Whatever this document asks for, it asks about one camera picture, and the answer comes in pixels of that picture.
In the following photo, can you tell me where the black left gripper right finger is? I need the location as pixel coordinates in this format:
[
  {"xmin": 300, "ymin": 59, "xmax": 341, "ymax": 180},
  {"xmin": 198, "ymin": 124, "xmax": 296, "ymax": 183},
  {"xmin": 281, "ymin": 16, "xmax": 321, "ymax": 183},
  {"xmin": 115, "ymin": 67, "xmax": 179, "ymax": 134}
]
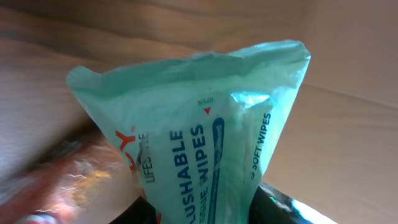
[{"xmin": 248, "ymin": 182, "xmax": 313, "ymax": 224}]

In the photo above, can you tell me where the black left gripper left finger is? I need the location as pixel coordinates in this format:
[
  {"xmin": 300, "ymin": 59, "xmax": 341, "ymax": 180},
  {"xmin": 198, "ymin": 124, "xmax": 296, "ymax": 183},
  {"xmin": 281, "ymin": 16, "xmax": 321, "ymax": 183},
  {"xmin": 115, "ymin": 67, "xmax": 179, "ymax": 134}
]
[{"xmin": 109, "ymin": 197, "xmax": 157, "ymax": 224}]

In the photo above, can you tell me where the orange candy bar wrapper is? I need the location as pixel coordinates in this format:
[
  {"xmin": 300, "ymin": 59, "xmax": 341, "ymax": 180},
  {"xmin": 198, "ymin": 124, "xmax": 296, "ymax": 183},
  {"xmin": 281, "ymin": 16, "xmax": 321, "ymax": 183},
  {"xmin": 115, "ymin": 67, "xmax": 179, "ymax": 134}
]
[{"xmin": 1, "ymin": 133, "xmax": 140, "ymax": 224}]

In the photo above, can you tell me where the teal wipes packet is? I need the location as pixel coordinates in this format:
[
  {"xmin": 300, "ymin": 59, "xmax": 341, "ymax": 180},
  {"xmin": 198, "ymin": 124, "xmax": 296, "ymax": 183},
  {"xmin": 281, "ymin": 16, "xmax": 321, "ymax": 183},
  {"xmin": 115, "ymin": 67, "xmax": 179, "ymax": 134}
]
[{"xmin": 67, "ymin": 40, "xmax": 311, "ymax": 223}]

